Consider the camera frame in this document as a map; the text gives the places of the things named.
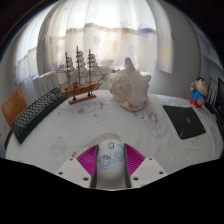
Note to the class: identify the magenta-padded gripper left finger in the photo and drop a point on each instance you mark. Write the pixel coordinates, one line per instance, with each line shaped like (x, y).
(78, 170)

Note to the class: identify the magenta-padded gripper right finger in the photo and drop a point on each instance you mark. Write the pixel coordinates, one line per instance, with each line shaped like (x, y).
(143, 170)

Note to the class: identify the white cartoon-print computer mouse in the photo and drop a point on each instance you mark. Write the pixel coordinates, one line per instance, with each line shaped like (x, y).
(110, 160)

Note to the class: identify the black mouse pad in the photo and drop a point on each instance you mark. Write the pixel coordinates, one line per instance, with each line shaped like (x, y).
(185, 121)

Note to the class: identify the white cartoon-print tablecloth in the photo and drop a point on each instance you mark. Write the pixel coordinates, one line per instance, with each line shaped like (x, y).
(86, 130)

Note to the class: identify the black keyboard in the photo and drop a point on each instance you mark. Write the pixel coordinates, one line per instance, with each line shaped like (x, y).
(36, 115)

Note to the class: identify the wooden model sailing ship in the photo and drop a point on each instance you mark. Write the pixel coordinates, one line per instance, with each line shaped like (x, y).
(80, 89)

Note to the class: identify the large white conch shell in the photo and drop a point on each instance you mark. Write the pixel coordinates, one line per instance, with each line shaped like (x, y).
(130, 88)

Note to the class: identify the orange wooden chair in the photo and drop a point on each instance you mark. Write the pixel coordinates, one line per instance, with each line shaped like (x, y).
(13, 106)

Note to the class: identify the white radiator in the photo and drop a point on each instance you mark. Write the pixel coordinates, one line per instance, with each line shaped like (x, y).
(45, 83)

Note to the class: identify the cartoon boy figurine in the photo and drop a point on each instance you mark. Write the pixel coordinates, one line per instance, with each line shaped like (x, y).
(198, 95)

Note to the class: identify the white star-print curtain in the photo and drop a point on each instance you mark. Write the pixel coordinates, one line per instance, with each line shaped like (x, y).
(106, 36)

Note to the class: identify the white wall shelf unit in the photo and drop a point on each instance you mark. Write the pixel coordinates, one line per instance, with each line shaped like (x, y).
(213, 56)

